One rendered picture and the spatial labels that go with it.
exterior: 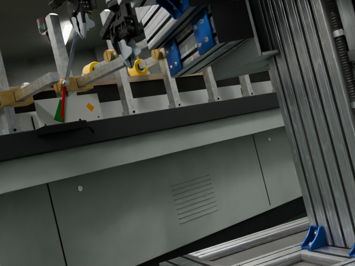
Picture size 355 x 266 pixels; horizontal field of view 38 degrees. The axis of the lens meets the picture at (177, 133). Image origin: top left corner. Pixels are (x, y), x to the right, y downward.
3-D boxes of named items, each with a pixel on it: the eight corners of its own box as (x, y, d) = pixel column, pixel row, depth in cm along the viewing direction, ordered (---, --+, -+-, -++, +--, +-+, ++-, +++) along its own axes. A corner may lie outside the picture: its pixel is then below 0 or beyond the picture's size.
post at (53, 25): (87, 140, 186) (57, 12, 188) (80, 142, 184) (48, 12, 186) (83, 142, 189) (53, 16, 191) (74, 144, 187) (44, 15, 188)
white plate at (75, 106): (103, 119, 192) (97, 93, 192) (40, 129, 174) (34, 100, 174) (103, 119, 192) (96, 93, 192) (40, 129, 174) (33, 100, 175)
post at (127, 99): (140, 126, 204) (111, 8, 206) (133, 127, 201) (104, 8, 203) (134, 127, 206) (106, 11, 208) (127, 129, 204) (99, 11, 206)
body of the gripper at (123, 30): (127, 34, 160) (118, -3, 160) (111, 43, 166) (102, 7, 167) (146, 34, 165) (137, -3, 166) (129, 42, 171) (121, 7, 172)
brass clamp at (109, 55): (140, 58, 209) (137, 46, 209) (113, 59, 199) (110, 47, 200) (130, 63, 213) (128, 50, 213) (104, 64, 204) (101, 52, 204)
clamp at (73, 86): (93, 88, 192) (90, 75, 192) (62, 91, 182) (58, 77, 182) (85, 92, 196) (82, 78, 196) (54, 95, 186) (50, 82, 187)
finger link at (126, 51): (132, 64, 161) (125, 36, 162) (121, 69, 166) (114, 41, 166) (140, 64, 163) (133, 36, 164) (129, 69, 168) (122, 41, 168)
